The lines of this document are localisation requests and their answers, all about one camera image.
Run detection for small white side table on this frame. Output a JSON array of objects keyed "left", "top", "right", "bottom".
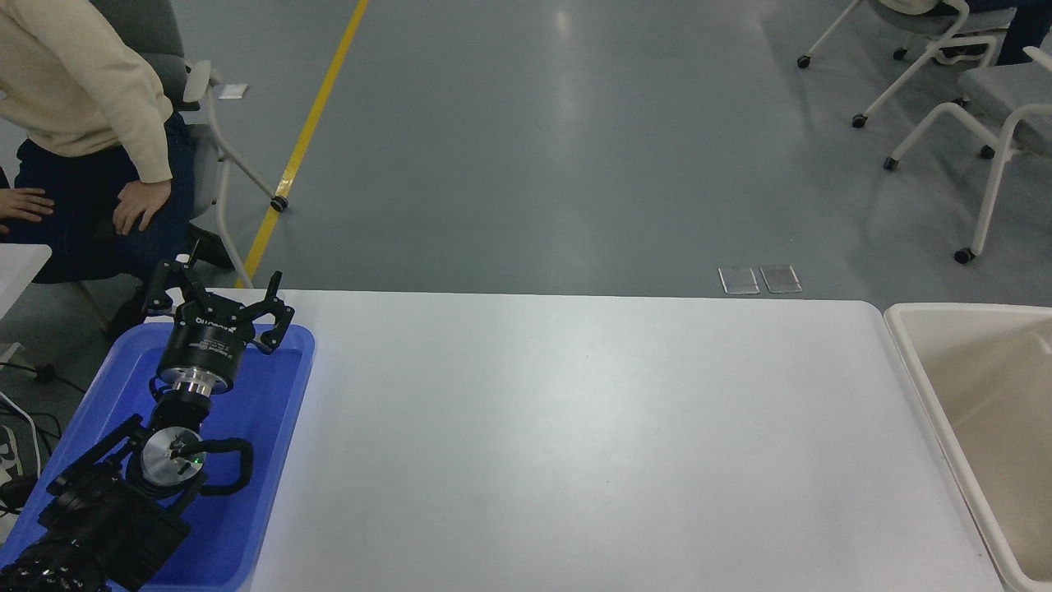
[{"left": 0, "top": 244, "right": 53, "bottom": 320}]

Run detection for large pale plastic bin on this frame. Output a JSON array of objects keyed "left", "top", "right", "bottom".
[{"left": 884, "top": 301, "right": 1052, "bottom": 592}]

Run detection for person's left hand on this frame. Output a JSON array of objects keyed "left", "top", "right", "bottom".
[{"left": 113, "top": 178, "right": 173, "bottom": 237}]

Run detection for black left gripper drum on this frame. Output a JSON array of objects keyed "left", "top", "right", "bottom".
[{"left": 156, "top": 301, "right": 251, "bottom": 384}]

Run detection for grey chair white frame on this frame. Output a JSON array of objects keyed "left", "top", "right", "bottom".
[
  {"left": 883, "top": 46, "right": 1052, "bottom": 266},
  {"left": 796, "top": 0, "right": 1017, "bottom": 131}
]

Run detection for grey chair with armrest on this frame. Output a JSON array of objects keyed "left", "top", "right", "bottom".
[{"left": 82, "top": 0, "right": 291, "bottom": 289}]

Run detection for black patterned floor object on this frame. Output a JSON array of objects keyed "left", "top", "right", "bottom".
[{"left": 0, "top": 418, "right": 41, "bottom": 516}]

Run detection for person's right hand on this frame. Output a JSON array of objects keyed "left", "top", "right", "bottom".
[{"left": 0, "top": 187, "right": 56, "bottom": 225}]

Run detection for clear floor plate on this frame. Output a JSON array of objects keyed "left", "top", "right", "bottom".
[
  {"left": 717, "top": 265, "right": 761, "bottom": 295},
  {"left": 759, "top": 264, "right": 803, "bottom": 294}
]

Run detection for black floor cable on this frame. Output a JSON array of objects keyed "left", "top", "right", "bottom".
[{"left": 0, "top": 359, "right": 88, "bottom": 397}]

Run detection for blue plastic tray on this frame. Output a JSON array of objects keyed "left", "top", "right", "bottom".
[{"left": 0, "top": 321, "right": 316, "bottom": 592}]

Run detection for white floor cable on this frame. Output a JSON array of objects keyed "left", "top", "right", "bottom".
[{"left": 0, "top": 390, "right": 43, "bottom": 479}]

